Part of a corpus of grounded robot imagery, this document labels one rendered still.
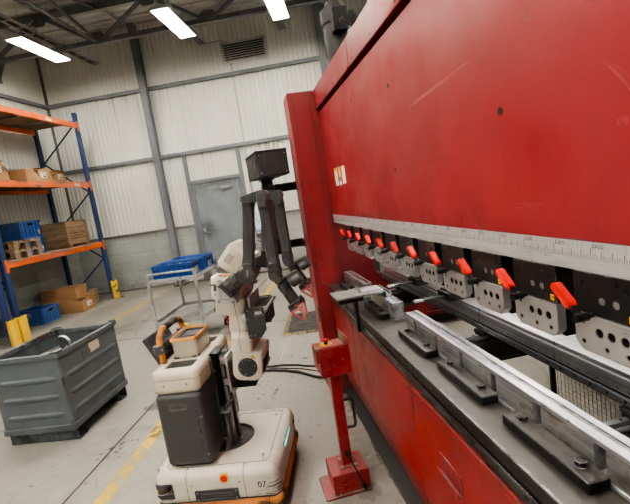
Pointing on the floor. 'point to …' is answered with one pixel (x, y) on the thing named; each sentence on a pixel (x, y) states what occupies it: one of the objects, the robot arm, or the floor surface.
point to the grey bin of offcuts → (57, 382)
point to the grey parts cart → (193, 311)
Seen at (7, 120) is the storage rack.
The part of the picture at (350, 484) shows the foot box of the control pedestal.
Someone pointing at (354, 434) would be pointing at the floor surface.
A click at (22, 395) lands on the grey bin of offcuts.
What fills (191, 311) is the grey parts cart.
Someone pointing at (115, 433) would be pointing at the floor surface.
